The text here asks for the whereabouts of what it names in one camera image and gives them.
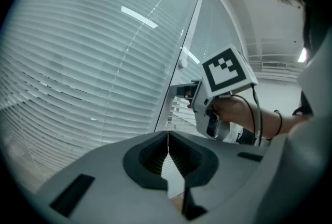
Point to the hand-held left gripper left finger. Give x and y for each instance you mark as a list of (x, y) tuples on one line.
[(103, 181)]

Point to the black wrist band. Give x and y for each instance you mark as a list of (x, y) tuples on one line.
[(280, 120)]

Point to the long ceiling light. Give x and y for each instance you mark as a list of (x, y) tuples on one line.
[(303, 55)]

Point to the white partition frame post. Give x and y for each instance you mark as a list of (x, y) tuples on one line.
[(188, 36)]

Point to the white blind control knob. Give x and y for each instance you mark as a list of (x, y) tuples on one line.
[(183, 63)]

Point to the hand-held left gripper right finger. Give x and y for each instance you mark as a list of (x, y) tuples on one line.
[(228, 166)]

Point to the black printed shirt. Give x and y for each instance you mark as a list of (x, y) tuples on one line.
[(303, 106)]

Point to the person's right hand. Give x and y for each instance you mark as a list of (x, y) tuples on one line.
[(230, 110)]

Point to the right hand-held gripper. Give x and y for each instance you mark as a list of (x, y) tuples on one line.
[(225, 70)]

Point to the white ceiling pipe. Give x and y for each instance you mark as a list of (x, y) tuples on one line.
[(275, 74)]

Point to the white ceiling air vent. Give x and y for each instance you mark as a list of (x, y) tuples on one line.
[(273, 64)]

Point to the person's right forearm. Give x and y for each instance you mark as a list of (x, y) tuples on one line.
[(269, 122)]

